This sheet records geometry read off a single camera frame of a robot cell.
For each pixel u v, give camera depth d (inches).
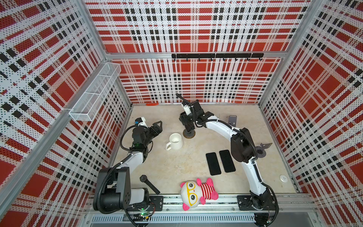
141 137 26.6
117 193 16.6
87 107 36.0
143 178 32.3
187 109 33.7
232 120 38.9
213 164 34.9
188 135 39.9
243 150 22.6
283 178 32.3
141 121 30.6
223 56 35.8
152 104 49.5
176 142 35.7
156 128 30.8
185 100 30.1
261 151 35.9
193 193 27.7
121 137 42.6
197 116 30.0
